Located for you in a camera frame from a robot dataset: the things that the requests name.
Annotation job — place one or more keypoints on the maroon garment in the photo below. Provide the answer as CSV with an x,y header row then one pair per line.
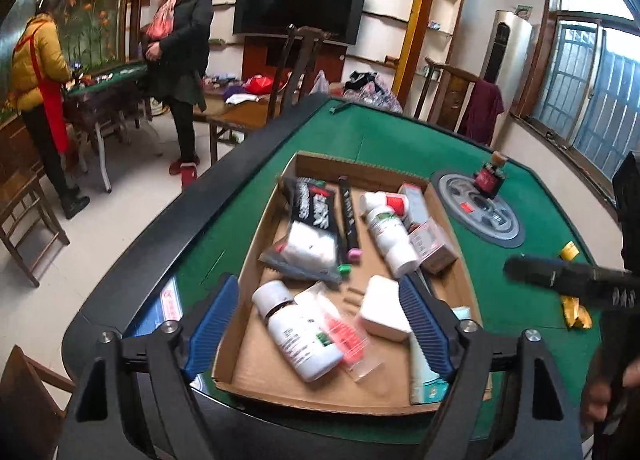
x,y
482,109

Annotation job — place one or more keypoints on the white bottle dark neck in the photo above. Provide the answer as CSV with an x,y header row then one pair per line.
x,y
295,335

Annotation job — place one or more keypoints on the person's right hand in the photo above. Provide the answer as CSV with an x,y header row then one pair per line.
x,y
602,397

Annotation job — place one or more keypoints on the black marker pen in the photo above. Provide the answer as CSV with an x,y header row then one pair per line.
x,y
348,220

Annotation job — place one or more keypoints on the floral wall mural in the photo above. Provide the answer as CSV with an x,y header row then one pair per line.
x,y
95,4

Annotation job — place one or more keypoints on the black printed packet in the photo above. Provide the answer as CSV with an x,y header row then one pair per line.
x,y
310,210

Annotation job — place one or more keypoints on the red bag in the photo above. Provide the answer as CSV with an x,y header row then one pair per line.
x,y
259,84

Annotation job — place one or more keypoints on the pink white small box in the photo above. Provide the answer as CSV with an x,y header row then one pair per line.
x,y
432,247

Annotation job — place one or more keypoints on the small green mahjong table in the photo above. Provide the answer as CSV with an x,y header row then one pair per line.
x,y
115,77

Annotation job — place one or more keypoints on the pile of floral clothes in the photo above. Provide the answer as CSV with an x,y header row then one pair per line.
x,y
372,89

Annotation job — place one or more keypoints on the round table control panel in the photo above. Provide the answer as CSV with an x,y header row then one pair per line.
x,y
495,222

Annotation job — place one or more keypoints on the dark bottle cork top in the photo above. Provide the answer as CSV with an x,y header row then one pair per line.
x,y
490,177

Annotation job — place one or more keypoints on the standing air conditioner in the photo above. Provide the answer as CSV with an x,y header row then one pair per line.
x,y
507,54

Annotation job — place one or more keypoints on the grey long box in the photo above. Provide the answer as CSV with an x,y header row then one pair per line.
x,y
415,205

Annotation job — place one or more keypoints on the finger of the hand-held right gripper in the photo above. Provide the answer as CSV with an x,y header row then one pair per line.
x,y
550,276

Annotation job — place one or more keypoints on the light blue box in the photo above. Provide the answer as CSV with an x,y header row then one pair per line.
x,y
425,385

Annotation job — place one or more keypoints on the wall shelf unit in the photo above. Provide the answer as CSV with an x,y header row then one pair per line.
x,y
440,4

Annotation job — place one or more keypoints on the white plastic bag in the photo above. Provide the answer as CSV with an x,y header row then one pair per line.
x,y
320,83

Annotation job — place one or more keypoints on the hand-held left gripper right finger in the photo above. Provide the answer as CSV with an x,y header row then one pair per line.
x,y
425,330

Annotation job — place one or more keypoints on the white bottle red cap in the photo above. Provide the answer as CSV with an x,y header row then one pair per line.
x,y
390,235

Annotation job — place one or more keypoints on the window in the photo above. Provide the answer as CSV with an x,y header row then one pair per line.
x,y
590,89

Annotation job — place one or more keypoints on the yellow foil packet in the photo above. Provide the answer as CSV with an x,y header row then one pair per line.
x,y
575,312

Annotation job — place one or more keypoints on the cardboard box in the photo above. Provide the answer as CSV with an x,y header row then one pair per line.
x,y
260,365

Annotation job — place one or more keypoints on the white square box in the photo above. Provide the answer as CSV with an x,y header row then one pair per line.
x,y
382,307

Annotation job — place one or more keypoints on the flat screen television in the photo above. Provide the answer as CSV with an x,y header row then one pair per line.
x,y
300,4

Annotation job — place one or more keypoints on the low wooden table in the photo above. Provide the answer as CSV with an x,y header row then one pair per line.
x,y
240,114

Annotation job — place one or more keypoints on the tall back wooden chair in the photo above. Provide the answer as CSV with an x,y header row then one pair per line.
x,y
300,64

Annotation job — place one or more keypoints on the wooden armchair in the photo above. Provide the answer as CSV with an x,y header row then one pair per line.
x,y
450,89

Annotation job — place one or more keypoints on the clear packet pink items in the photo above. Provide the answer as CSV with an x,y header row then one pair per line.
x,y
345,340

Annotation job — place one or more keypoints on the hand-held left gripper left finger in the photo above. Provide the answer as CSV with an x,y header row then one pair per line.
x,y
212,325

